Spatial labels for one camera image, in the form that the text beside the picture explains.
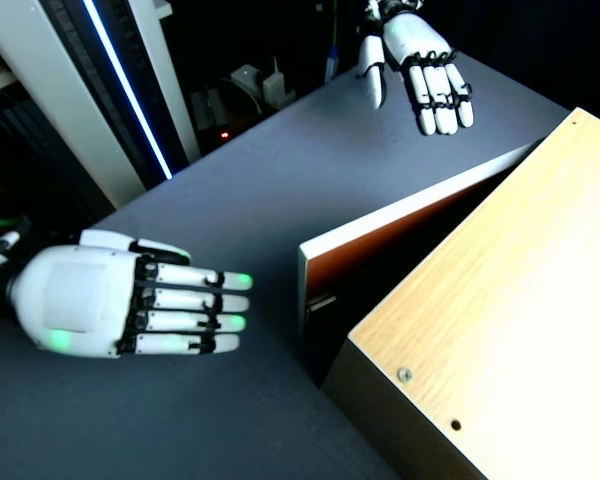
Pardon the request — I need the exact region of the grey table cloth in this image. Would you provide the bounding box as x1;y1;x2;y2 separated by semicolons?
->
0;49;574;480

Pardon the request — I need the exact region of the white orange cabinet door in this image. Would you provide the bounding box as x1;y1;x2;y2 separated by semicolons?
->
297;141;544;346

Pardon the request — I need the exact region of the light wooden cabinet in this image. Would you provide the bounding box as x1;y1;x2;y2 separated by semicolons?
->
307;106;600;480

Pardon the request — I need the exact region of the white power adapter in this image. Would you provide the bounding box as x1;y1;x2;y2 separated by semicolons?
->
262;57;297;109

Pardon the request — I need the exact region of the black box with red light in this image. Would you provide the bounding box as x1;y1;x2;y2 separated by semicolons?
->
189;87;234;151

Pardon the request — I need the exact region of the white column with light strip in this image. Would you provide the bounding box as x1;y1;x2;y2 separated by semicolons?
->
0;0;201;210

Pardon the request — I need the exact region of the green blue hanging cable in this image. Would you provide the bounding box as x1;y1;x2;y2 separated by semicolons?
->
323;0;342;84

